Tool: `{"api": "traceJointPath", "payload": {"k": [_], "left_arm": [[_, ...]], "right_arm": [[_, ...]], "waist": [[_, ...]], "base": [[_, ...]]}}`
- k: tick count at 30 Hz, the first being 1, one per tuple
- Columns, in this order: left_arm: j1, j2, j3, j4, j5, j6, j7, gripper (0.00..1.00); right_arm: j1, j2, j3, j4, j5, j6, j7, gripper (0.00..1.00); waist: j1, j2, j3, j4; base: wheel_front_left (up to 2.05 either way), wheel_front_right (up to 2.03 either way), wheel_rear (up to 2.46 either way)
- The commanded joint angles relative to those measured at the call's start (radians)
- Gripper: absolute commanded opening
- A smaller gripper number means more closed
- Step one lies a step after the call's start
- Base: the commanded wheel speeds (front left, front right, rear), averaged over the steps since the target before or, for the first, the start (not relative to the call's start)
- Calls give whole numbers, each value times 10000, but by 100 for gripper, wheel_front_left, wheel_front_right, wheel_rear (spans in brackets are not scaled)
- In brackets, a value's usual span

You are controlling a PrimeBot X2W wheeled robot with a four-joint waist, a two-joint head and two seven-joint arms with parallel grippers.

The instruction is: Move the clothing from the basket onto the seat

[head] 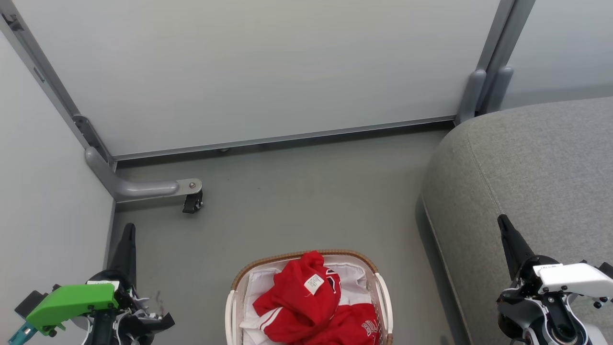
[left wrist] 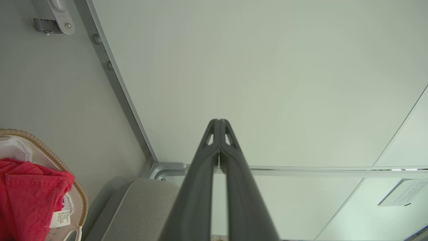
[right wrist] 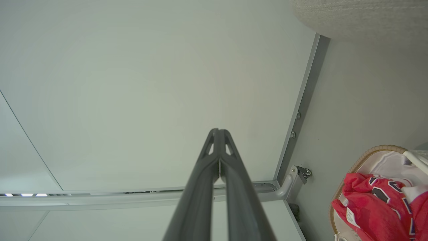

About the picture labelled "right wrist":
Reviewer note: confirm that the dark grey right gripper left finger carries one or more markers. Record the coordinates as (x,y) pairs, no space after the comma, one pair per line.
(197,207)

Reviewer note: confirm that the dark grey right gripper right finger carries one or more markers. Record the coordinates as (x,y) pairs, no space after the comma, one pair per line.
(244,214)

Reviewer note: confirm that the red jersey with large letters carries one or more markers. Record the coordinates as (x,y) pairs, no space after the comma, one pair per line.
(361,201)

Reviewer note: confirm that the red jersey with small print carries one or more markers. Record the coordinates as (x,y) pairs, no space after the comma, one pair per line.
(422,212)

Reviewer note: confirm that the grey couch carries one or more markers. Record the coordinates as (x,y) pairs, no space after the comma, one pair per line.
(367,16)

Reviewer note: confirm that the woven laundry basket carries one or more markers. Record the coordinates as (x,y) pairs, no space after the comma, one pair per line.
(359,164)

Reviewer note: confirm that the white fabric basket liner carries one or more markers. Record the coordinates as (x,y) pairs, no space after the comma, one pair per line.
(384,165)

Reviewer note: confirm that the grey curved post foot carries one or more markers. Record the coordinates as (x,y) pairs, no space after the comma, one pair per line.
(288,187)

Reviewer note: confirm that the grey metal partition post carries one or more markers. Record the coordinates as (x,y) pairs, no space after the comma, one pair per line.
(100,199)

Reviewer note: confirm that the grey metal partition floor rail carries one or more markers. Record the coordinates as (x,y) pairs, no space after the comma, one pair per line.
(306,100)

